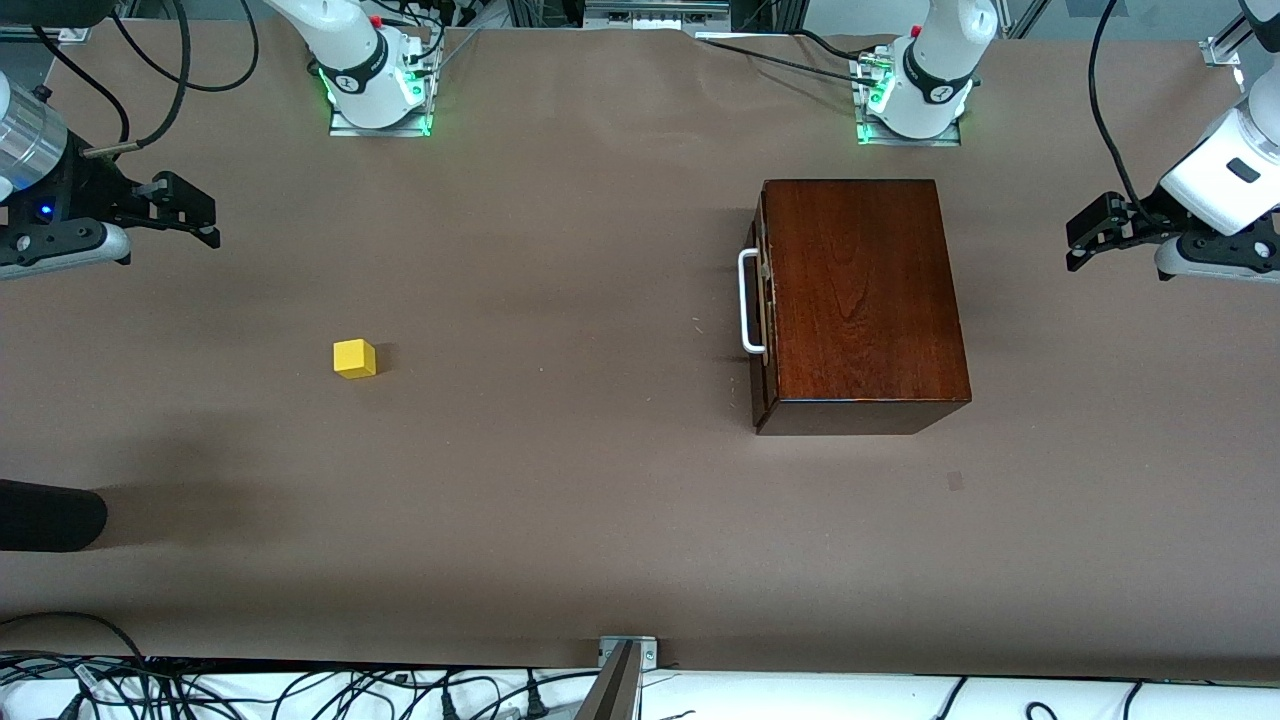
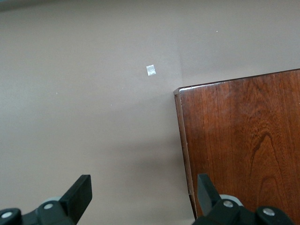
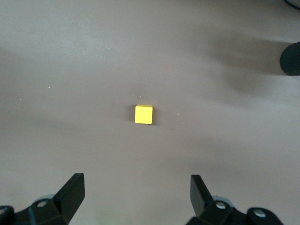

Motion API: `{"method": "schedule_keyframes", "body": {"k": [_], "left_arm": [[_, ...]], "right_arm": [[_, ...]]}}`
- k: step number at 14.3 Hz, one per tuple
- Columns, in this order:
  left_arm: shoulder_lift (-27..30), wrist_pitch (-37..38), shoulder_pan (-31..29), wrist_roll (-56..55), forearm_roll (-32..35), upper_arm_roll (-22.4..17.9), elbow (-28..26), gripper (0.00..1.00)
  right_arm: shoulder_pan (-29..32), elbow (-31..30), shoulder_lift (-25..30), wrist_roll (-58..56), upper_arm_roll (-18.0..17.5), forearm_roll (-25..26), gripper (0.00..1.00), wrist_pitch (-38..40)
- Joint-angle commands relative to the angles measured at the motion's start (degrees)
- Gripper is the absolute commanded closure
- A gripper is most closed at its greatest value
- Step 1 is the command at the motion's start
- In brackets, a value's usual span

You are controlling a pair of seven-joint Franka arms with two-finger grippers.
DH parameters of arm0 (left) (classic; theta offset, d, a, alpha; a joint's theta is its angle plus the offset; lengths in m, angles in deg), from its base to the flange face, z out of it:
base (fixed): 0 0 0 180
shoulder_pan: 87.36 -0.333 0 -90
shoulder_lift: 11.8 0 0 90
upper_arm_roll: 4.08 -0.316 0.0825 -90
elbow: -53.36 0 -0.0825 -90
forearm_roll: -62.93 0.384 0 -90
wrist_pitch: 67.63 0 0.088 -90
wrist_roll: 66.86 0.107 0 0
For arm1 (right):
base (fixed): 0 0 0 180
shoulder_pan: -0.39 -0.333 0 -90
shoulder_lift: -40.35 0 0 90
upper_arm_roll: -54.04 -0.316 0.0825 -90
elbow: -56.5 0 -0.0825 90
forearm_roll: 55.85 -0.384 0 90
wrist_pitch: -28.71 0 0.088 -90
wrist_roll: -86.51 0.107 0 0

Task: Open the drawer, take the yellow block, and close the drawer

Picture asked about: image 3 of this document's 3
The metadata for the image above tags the brown table cover sheet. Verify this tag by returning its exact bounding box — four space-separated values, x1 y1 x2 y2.
0 0 300 225

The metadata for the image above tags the black ribbed cylinder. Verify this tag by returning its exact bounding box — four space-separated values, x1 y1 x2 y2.
279 41 300 76

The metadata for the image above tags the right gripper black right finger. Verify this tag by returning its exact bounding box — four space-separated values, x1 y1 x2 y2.
185 174 285 225

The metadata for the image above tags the black cable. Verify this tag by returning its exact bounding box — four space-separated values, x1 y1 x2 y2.
282 0 300 10

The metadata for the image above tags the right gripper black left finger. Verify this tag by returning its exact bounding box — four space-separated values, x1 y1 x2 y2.
0 172 85 225

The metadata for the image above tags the yellow cube block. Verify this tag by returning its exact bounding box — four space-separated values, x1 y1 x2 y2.
134 104 154 125

